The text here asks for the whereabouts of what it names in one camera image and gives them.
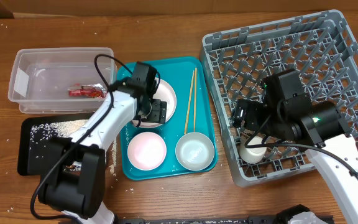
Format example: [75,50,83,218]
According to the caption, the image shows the clear plastic storage bin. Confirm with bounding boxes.
[8,47,114,114]

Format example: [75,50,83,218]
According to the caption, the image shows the grey round bowl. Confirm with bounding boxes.
[175,132,215,171]

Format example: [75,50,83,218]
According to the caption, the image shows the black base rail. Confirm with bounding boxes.
[114,204,335,224]

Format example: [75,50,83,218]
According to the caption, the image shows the right wooden chopstick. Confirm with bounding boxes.
[193,67,198,132]

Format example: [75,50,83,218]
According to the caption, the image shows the teal serving tray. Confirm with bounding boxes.
[120,57,218,180]

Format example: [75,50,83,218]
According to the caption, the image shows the spilled white rice pile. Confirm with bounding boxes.
[29,119,87,144]

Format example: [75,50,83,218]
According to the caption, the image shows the wooden chopstick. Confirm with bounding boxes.
[184,70,195,135]
[193,67,198,132]

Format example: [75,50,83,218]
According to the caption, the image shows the red foil wrapper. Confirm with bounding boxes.
[68,83,107,98]

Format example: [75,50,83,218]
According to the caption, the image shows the black plastic tray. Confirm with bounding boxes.
[17,113,108,177]

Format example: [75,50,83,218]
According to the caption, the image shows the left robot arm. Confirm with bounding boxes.
[30,62,167,223]

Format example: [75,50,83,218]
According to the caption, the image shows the grey dishwasher rack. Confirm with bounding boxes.
[201,10,358,187]

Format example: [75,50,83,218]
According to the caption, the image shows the white paper cup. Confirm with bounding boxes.
[239,138,267,164]

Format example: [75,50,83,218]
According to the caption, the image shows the left wooden chopstick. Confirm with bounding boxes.
[184,70,195,135]

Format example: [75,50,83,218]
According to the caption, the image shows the white round plate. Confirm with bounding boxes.
[139,80,177,128]

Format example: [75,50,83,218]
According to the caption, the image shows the pink bowl with rice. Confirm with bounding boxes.
[127,132,167,171]

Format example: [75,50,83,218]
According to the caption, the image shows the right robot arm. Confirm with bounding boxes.
[232,68,358,223]

